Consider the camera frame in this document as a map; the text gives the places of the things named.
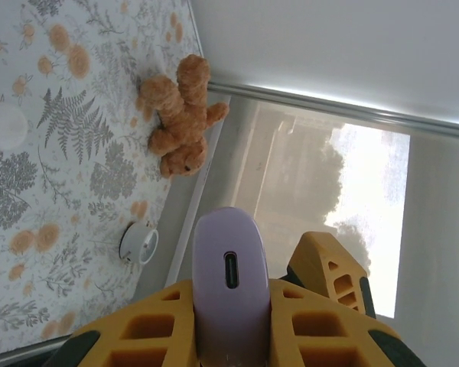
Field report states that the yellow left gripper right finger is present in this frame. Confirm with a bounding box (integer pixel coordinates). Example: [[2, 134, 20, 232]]
[[268, 277, 425, 367]]

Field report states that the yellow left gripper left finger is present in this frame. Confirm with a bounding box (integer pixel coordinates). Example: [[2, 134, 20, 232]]
[[41, 278, 199, 367]]

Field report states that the purple earbud charging case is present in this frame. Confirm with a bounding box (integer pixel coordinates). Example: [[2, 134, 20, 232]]
[[194, 206, 272, 364]]

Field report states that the white earbud charging case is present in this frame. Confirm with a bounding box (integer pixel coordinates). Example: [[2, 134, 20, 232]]
[[0, 99, 28, 151]]

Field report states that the small white round timer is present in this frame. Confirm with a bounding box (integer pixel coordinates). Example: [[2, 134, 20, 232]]
[[119, 220, 160, 265]]

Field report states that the brown teddy bear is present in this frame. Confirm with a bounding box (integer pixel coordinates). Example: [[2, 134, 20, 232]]
[[137, 54, 230, 179]]

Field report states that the aluminium frame post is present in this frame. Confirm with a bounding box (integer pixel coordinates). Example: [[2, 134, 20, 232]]
[[207, 82, 459, 135]]

